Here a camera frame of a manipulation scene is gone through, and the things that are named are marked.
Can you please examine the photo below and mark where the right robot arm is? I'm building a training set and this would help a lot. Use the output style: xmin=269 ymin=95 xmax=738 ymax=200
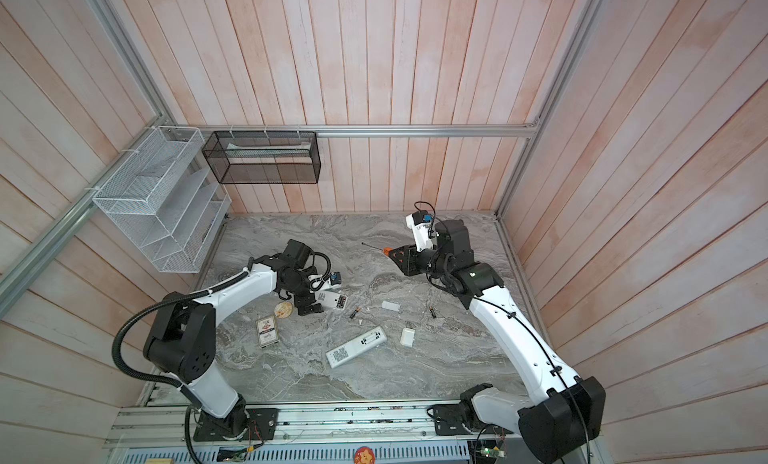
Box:
xmin=384 ymin=210 xmax=606 ymax=463

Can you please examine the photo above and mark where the white AC remote battery cover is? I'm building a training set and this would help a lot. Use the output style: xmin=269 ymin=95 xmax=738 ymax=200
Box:
xmin=400 ymin=328 xmax=415 ymax=348

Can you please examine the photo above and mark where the blue white card box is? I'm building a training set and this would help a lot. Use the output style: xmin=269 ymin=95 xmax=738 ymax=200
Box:
xmin=257 ymin=316 xmax=279 ymax=348

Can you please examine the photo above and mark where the white wire mesh shelf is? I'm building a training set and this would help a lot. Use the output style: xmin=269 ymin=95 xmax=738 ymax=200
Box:
xmin=94 ymin=127 xmax=231 ymax=274

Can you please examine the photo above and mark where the horizontal aluminium frame rail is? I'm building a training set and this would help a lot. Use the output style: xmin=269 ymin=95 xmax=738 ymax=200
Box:
xmin=168 ymin=124 xmax=538 ymax=139

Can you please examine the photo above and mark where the white TV remote control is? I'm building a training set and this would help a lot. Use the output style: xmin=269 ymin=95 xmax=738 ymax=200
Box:
xmin=326 ymin=327 xmax=387 ymax=369

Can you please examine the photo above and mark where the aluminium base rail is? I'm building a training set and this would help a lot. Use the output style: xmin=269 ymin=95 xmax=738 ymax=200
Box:
xmin=104 ymin=397 xmax=601 ymax=450

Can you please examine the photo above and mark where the black wire mesh basket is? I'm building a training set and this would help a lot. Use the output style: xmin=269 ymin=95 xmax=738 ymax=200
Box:
xmin=202 ymin=130 xmax=322 ymax=185

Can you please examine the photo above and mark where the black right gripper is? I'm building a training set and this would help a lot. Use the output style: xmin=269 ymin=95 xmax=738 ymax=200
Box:
xmin=390 ymin=244 xmax=451 ymax=281

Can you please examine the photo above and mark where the round wooden coaster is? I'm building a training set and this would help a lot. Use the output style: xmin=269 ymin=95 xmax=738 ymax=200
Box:
xmin=274 ymin=301 xmax=294 ymax=319

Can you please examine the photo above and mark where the white air conditioner remote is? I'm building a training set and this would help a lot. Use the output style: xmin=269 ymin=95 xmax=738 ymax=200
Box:
xmin=315 ymin=290 xmax=347 ymax=310

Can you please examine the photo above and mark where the orange handled screwdriver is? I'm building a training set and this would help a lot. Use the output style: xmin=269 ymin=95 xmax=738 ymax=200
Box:
xmin=362 ymin=242 xmax=392 ymax=256

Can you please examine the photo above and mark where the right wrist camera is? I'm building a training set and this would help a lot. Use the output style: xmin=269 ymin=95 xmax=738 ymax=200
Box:
xmin=406 ymin=210 xmax=437 ymax=252

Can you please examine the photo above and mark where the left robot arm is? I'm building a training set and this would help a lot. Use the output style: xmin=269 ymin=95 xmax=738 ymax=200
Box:
xmin=111 ymin=239 xmax=332 ymax=440

